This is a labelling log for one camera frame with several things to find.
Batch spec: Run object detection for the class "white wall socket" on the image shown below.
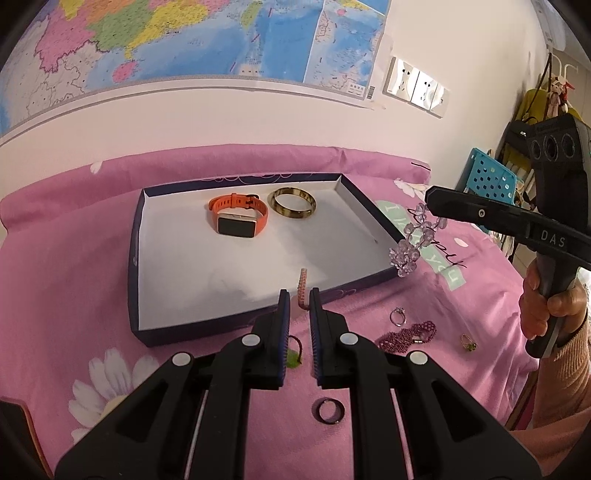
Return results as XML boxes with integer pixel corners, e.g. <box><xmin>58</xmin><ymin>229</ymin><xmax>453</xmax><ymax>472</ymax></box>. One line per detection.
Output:
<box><xmin>431</xmin><ymin>83</ymin><xmax>451</xmax><ymax>118</ymax></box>
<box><xmin>412</xmin><ymin>69</ymin><xmax>437</xmax><ymax>109</ymax></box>
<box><xmin>384</xmin><ymin>56</ymin><xmax>419</xmax><ymax>100</ymax></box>

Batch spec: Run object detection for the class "hanging plush doll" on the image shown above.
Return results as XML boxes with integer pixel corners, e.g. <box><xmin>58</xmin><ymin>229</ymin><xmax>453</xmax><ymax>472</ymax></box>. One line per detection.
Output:
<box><xmin>549</xmin><ymin>76</ymin><xmax>573</xmax><ymax>114</ymax></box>

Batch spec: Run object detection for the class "red cord green pendant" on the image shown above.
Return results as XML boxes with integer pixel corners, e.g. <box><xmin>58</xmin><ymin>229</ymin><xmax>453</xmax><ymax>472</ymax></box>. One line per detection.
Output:
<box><xmin>285</xmin><ymin>336</ymin><xmax>304</xmax><ymax>369</ymax></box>

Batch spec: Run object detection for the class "black ring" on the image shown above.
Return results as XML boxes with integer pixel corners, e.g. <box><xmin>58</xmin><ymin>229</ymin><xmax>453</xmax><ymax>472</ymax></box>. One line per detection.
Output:
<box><xmin>312</xmin><ymin>398</ymin><xmax>346</xmax><ymax>424</ymax></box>

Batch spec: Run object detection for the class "pink cord charm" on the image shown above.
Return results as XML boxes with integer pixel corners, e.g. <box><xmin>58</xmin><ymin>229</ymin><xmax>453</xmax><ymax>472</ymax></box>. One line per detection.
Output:
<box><xmin>297</xmin><ymin>268</ymin><xmax>311</xmax><ymax>312</ymax></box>

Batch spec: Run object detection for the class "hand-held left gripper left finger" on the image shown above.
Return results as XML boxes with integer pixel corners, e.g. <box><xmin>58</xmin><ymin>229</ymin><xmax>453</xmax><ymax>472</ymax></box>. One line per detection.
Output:
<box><xmin>54</xmin><ymin>289</ymin><xmax>291</xmax><ymax>480</ymax></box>

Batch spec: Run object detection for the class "pink floral blanket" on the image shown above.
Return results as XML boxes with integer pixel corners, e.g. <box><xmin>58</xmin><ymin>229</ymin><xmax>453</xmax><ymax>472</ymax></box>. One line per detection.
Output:
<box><xmin>0</xmin><ymin>144</ymin><xmax>541</xmax><ymax>480</ymax></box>

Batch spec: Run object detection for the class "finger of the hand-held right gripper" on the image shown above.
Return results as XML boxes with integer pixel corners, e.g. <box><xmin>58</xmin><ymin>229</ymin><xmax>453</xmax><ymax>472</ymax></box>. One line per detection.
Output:
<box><xmin>425</xmin><ymin>185</ymin><xmax>533</xmax><ymax>241</ymax></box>

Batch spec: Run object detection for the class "dark blue cardboard box tray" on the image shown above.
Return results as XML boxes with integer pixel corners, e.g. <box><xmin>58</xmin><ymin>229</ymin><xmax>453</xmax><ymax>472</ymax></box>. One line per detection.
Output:
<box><xmin>128</xmin><ymin>172</ymin><xmax>407</xmax><ymax>348</ymax></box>

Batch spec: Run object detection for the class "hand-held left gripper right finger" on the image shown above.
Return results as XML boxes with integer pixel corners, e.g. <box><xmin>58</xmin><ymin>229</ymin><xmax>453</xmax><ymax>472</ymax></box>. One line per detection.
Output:
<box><xmin>308</xmin><ymin>287</ymin><xmax>541</xmax><ymax>480</ymax></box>

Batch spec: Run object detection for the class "orange smartwatch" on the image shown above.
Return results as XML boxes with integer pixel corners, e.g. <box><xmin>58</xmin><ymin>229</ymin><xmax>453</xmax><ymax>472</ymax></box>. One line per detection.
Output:
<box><xmin>206</xmin><ymin>193</ymin><xmax>270</xmax><ymax>239</ymax></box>

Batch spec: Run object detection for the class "person's right forearm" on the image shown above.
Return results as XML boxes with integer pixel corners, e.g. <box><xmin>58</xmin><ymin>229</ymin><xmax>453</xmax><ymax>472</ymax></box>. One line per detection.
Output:
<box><xmin>508</xmin><ymin>318</ymin><xmax>591</xmax><ymax>476</ymax></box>

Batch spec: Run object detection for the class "person's right hand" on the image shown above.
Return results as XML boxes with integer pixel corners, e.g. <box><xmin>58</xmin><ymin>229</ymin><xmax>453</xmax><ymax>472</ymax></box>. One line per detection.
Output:
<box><xmin>518</xmin><ymin>267</ymin><xmax>589</xmax><ymax>340</ymax></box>

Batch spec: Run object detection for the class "black bag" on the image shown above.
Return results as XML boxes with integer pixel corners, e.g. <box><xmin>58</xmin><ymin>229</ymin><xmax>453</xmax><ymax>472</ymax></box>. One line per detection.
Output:
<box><xmin>496</xmin><ymin>120</ymin><xmax>536</xmax><ymax>162</ymax></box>

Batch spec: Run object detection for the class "dark wooden board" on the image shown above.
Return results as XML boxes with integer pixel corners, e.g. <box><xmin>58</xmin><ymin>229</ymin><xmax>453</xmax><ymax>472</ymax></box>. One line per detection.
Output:
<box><xmin>0</xmin><ymin>399</ymin><xmax>54</xmax><ymax>480</ymax></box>

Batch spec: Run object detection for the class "clear crystal bead bracelet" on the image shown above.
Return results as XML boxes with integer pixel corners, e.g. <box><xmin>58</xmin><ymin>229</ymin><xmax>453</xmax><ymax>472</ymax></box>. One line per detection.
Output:
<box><xmin>390</xmin><ymin>203</ymin><xmax>448</xmax><ymax>278</ymax></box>

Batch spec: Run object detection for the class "garnet bead bracelet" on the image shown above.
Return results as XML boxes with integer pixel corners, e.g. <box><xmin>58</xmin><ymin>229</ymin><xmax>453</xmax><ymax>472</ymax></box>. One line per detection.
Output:
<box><xmin>376</xmin><ymin>320</ymin><xmax>437</xmax><ymax>355</ymax></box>

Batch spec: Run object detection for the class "wall map poster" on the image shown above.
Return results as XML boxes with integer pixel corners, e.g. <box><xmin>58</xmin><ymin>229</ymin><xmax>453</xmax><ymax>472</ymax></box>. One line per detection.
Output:
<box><xmin>0</xmin><ymin>0</ymin><xmax>393</xmax><ymax>139</ymax></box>

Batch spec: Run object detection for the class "yellow hanging bag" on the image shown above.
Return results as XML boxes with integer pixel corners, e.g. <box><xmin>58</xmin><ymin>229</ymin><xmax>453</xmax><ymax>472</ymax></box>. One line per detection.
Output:
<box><xmin>517</xmin><ymin>88</ymin><xmax>583</xmax><ymax>124</ymax></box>

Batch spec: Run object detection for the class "tortoiseshell bangle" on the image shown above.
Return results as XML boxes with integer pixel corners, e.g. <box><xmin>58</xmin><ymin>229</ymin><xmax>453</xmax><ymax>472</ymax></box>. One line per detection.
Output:
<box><xmin>269</xmin><ymin>187</ymin><xmax>318</xmax><ymax>221</ymax></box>

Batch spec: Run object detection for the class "blue perforated plastic stool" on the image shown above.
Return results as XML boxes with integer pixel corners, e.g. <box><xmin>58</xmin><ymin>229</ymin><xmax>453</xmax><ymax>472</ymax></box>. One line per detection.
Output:
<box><xmin>455</xmin><ymin>148</ymin><xmax>518</xmax><ymax>208</ymax></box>

